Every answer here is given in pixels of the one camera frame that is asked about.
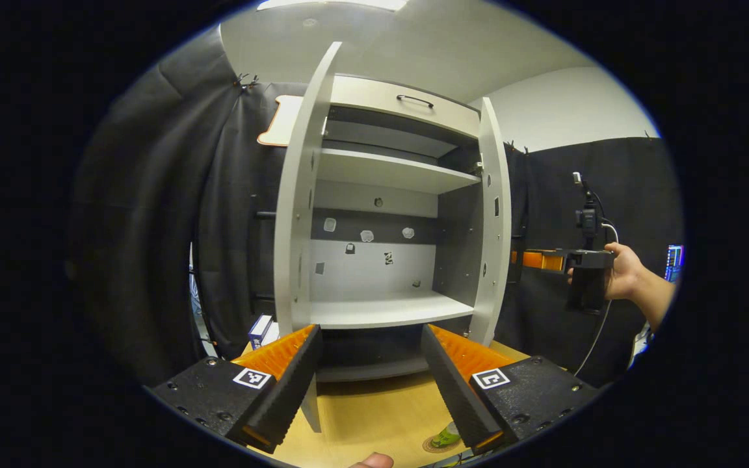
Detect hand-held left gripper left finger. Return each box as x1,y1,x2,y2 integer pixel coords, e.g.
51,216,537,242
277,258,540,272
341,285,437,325
146,324,323,454

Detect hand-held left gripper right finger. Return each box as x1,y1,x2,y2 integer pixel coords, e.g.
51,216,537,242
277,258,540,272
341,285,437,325
421,324,599,454

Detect green label plastic bottle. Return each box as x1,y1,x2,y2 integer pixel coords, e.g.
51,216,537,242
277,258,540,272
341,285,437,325
431,421,462,449

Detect white cabinet door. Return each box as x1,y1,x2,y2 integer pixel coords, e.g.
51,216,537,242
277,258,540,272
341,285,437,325
467,97,513,348
273,41,343,434

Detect round brown coaster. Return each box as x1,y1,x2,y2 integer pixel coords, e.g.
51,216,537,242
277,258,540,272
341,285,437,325
421,434,473,454

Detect white grey cabinet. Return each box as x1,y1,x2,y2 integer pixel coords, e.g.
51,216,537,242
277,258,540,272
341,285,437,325
306,73,487,384

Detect white cabinet drawer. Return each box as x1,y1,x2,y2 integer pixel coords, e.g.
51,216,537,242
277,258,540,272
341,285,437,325
329,73,482,138

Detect blue white box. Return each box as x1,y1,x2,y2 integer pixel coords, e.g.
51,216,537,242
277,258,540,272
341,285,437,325
248,315,279,352

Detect computer monitor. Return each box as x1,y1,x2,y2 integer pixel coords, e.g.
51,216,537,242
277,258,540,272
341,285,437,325
666,244,684,283

